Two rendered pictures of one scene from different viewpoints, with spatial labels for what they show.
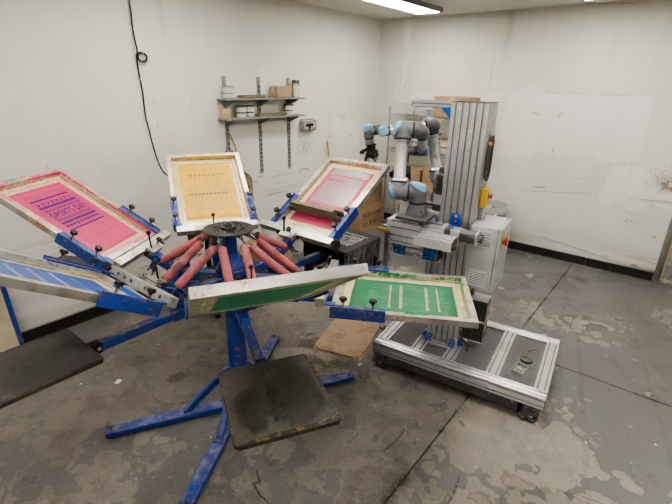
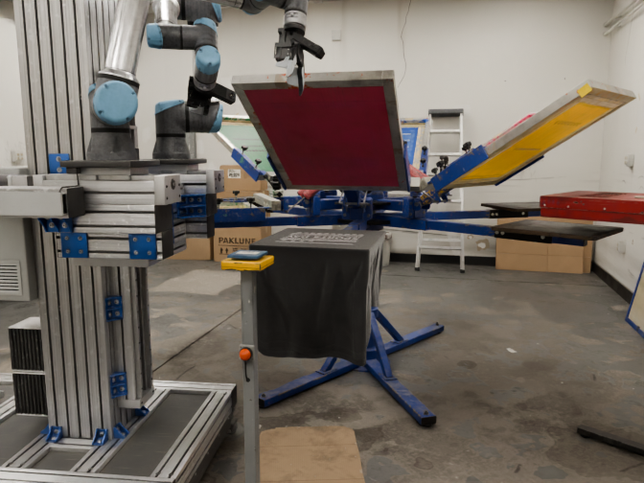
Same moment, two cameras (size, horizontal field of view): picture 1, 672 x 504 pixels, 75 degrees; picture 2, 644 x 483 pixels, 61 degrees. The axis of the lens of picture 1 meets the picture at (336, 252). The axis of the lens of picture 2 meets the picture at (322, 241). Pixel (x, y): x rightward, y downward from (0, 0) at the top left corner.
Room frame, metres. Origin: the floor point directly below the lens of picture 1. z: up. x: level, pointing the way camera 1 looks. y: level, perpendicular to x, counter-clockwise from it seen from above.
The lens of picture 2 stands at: (5.33, -0.95, 1.28)
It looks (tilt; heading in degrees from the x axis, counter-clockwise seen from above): 9 degrees down; 155
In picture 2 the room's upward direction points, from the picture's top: straight up
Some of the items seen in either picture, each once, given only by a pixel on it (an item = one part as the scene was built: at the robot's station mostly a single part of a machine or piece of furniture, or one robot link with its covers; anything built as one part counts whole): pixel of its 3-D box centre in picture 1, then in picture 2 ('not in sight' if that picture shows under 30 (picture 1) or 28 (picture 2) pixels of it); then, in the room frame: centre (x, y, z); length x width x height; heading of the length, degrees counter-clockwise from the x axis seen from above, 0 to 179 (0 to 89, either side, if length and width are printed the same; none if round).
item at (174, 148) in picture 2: (416, 208); (171, 146); (3.01, -0.57, 1.31); 0.15 x 0.15 x 0.10
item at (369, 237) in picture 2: (342, 238); (322, 238); (3.35, -0.05, 0.95); 0.48 x 0.44 x 0.01; 142
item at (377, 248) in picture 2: (322, 256); (373, 291); (3.47, 0.12, 0.74); 0.46 x 0.04 x 0.42; 142
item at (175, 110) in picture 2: (417, 191); (172, 116); (3.02, -0.56, 1.42); 0.13 x 0.12 x 0.14; 79
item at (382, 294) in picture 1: (378, 279); (211, 195); (2.34, -0.25, 1.05); 1.08 x 0.61 x 0.23; 82
